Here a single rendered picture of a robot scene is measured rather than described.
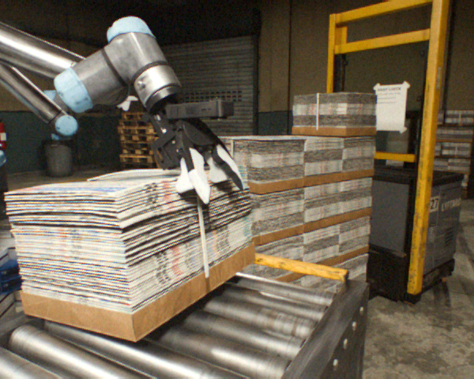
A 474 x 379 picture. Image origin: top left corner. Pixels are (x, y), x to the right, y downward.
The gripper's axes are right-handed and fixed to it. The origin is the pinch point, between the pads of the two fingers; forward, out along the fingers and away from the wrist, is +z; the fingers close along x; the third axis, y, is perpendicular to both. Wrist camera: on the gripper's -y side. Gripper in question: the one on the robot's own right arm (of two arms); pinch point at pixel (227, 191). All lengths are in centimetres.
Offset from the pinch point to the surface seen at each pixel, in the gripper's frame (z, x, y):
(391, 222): 49, -211, 34
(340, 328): 29.7, -6.6, -2.3
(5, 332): 2.2, 23.1, 38.1
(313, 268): 21.9, -25.7, 6.6
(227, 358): 23.0, 9.1, 9.1
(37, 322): 3.2, 17.5, 38.6
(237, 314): 20.2, -3.7, 14.1
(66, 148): -319, -440, 573
